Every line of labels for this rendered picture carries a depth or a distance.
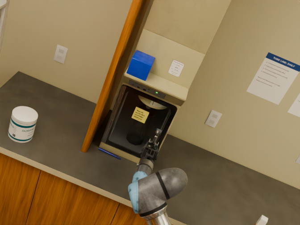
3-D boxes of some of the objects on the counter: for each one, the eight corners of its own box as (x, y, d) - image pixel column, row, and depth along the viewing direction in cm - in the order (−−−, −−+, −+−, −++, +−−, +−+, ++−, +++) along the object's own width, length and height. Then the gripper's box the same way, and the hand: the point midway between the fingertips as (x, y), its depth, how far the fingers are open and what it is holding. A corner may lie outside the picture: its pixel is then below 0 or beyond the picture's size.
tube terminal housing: (110, 124, 264) (152, 12, 222) (158, 144, 264) (209, 36, 223) (98, 147, 242) (142, 28, 201) (150, 168, 243) (205, 55, 202)
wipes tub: (14, 123, 234) (19, 102, 226) (36, 133, 234) (42, 112, 226) (3, 136, 223) (7, 114, 214) (26, 146, 223) (31, 124, 215)
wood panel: (105, 107, 276) (188, -124, 201) (110, 109, 276) (194, -121, 201) (80, 151, 235) (173, -120, 160) (85, 152, 235) (181, -117, 160)
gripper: (159, 160, 207) (166, 136, 225) (139, 152, 206) (148, 129, 224) (152, 172, 211) (160, 148, 229) (134, 165, 211) (143, 141, 229)
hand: (152, 144), depth 227 cm, fingers closed, pressing on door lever
